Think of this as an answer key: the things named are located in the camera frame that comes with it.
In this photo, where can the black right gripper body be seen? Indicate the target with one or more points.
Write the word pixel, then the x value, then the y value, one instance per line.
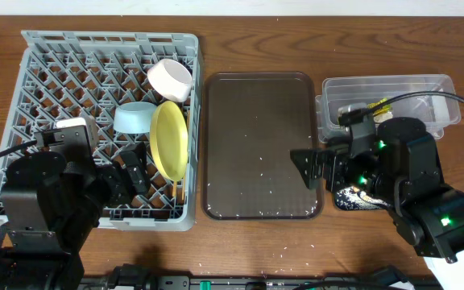
pixel 358 171

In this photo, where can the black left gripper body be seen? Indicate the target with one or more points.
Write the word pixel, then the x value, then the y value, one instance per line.
pixel 118 191

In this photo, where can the yellow round plate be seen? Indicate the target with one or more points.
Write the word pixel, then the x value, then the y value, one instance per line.
pixel 169 141

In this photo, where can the light blue bowl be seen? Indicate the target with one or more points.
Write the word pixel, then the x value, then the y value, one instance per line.
pixel 134 117

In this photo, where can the wooden chopstick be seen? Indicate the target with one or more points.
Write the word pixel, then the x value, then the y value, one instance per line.
pixel 183 194
pixel 174 189

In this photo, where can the green snack wrapper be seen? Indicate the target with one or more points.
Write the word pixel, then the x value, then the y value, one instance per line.
pixel 381 107

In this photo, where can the white bowl with food scraps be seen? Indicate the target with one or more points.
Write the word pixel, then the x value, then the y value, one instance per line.
pixel 171 79

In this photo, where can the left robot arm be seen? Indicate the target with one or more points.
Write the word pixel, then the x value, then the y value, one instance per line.
pixel 53 199

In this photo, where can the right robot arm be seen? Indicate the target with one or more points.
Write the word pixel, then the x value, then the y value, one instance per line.
pixel 397 164

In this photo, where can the black waste tray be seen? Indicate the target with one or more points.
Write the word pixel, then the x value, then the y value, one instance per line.
pixel 352 199

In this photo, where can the grey plastic dishwasher rack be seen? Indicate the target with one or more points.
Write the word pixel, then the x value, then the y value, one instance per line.
pixel 67 74

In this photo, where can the dark brown serving tray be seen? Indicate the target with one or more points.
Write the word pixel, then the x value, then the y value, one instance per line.
pixel 253 120

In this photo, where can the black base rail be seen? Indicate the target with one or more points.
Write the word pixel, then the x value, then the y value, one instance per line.
pixel 135 277

